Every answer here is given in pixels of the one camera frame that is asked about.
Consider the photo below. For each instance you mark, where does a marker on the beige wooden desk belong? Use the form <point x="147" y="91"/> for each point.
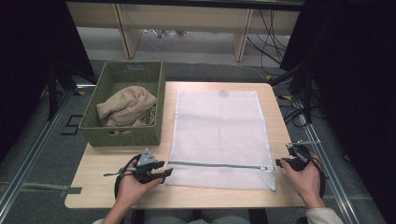
<point x="186" y="18"/>

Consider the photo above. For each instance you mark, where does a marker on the black metal stand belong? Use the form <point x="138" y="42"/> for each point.
<point x="52" y="93"/>
<point x="308" y="93"/>

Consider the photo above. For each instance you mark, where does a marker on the metal floor rail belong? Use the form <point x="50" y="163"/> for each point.
<point x="337" y="189"/>
<point x="31" y="156"/>

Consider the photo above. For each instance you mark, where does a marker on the person's left hand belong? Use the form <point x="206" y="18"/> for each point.
<point x="134" y="189"/>

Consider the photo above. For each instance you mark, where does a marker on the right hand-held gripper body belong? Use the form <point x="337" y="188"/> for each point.
<point x="299" y="160"/>

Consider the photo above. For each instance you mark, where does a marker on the beige garment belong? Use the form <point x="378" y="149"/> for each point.
<point x="127" y="104"/>

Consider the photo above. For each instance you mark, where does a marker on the person's right hand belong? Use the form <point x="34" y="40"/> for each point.
<point x="308" y="183"/>

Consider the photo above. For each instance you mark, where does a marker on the white mesh laundry bag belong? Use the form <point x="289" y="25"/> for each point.
<point x="218" y="130"/>

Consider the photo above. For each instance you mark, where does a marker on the black curtain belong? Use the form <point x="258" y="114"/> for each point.
<point x="358" y="77"/>
<point x="25" y="62"/>

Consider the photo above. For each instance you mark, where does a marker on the clear plastic wrap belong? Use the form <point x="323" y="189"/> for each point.
<point x="162" y="32"/>

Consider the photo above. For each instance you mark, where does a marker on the yellow floor tape piece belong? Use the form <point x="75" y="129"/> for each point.
<point x="268" y="77"/>
<point x="285" y="97"/>
<point x="81" y="92"/>

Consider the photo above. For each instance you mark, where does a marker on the person's legs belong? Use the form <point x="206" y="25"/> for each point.
<point x="174" y="217"/>

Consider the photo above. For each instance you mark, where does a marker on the green woven basket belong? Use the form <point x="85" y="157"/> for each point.
<point x="124" y="138"/>

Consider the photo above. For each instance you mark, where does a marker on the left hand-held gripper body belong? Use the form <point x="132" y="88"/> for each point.
<point x="146" y="157"/>

